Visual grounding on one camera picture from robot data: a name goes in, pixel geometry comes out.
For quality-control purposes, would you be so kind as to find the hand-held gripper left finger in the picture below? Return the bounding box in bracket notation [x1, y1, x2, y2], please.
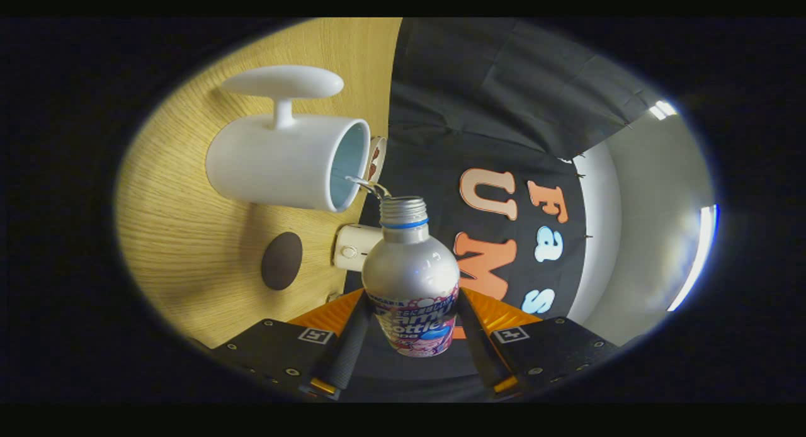
[214, 288, 373, 400]

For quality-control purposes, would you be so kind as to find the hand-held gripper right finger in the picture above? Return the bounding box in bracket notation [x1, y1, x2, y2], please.
[457, 287, 621, 398]

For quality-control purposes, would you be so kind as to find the silver juice bottle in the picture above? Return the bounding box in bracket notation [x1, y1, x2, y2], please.
[361, 196, 461, 358]

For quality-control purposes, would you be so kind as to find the dark brown round coaster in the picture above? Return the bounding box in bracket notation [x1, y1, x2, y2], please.
[261, 232, 303, 291]

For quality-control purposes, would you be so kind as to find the white cup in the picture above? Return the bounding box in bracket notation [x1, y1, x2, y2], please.
[205, 65, 372, 212]

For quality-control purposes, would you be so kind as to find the white toaster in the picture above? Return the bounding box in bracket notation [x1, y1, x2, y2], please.
[332, 224, 383, 272]

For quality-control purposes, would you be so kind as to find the wooden table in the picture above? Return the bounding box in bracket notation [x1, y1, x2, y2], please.
[115, 18, 402, 349]

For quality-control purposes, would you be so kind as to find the small plate with red food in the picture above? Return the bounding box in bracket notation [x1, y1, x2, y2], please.
[367, 137, 387, 183]

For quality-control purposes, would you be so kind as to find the black backdrop cloth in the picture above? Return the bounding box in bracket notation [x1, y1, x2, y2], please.
[343, 18, 668, 400]

